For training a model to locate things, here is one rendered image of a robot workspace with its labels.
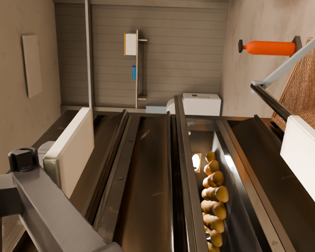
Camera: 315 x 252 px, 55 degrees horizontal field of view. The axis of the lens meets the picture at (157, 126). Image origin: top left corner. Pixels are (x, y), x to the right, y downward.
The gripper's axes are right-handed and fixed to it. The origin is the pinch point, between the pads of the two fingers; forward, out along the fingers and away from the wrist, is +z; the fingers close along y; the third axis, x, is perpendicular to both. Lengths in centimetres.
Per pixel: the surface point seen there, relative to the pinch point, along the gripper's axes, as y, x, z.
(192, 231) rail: 6, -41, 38
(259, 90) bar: 31, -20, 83
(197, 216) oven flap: 8, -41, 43
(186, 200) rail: 6, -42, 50
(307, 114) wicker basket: 81, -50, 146
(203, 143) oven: 25, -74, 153
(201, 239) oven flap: 8, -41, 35
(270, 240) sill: 31, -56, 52
